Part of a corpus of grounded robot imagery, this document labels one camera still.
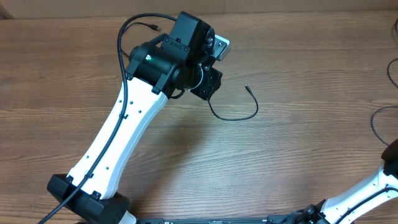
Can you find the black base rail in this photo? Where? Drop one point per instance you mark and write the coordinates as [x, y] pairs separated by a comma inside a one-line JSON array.
[[270, 219]]

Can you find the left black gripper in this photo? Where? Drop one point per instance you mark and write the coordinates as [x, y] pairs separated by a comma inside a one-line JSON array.
[[212, 83]]

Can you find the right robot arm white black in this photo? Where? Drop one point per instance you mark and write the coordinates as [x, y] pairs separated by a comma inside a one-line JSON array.
[[376, 189]]

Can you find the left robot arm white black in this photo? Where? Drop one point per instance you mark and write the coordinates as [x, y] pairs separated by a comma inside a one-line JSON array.
[[181, 60]]

